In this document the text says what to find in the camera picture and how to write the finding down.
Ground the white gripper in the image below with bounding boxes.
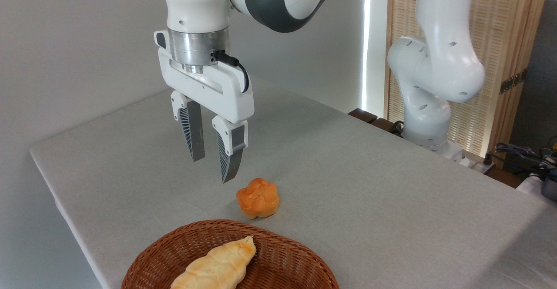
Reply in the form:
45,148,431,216
154,30,255,184

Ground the long pale braided bread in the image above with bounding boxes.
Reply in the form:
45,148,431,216
170,235,257,289

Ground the round orange bun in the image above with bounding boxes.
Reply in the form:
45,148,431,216
236,178,280,220

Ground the brown wicker basket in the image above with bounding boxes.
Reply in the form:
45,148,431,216
121,219,340,289

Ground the white vertical light strip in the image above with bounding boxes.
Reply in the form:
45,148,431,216
361,0,372,112

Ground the grey tablecloth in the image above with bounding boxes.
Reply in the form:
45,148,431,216
30,76,557,289

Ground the dark metal screen hinge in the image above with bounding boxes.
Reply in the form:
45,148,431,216
500,68,528,94

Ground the slatted wooden folding screen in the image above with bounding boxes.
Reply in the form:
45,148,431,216
384,0,551,159

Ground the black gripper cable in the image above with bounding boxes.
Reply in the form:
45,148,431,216
212,50,250,94

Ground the black cable bundle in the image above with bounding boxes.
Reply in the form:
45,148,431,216
495,142,557,181

